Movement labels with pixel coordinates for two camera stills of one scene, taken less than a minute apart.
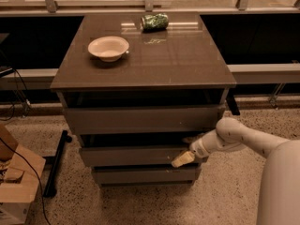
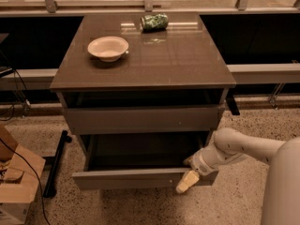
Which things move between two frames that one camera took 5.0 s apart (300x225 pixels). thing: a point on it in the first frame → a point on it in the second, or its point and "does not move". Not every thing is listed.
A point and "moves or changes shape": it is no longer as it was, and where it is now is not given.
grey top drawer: x=142 y=120 does not move
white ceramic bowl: x=110 y=48 does not move
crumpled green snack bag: x=155 y=22 does not move
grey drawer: x=135 y=156 moves or changes shape
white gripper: x=197 y=148 → x=202 y=165
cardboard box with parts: x=21 y=172 does not move
